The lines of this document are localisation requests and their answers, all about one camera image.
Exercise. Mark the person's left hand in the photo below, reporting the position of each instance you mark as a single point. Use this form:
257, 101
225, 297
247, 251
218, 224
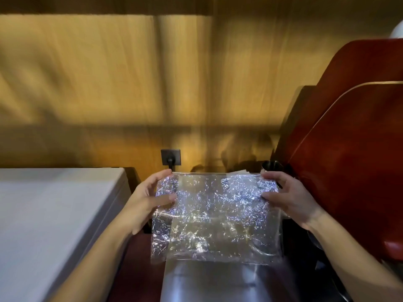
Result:
141, 202

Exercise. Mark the person's right hand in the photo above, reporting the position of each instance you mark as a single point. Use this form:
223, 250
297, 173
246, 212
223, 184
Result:
296, 201

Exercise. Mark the person's left thumb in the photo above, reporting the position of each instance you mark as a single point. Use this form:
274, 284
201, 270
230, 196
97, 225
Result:
167, 199

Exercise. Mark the person's right thumb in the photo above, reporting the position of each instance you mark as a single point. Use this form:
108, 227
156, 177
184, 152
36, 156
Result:
270, 197

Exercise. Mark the clear crinkled plastic bag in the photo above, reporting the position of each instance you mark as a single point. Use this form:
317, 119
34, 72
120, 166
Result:
217, 216

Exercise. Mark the person's left forearm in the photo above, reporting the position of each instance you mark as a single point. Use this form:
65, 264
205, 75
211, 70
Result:
94, 264

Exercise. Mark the person's right forearm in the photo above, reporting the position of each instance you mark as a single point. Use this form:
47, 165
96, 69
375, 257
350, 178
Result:
355, 261

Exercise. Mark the dark metal cup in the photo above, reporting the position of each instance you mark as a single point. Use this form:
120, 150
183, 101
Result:
271, 166

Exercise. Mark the black power plug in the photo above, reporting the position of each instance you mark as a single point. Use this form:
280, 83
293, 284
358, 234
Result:
170, 162

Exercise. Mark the white paper sheet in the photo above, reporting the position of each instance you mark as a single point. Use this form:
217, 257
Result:
239, 172

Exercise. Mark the red-brown wooden chair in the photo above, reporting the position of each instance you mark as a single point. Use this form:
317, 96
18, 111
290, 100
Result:
352, 138

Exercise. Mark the white bed mattress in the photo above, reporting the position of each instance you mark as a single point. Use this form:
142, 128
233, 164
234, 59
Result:
47, 223

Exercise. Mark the white lamp shade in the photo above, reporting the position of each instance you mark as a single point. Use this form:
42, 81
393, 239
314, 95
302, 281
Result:
398, 30

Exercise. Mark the dark wall socket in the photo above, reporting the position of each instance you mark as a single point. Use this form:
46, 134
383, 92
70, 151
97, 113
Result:
176, 155

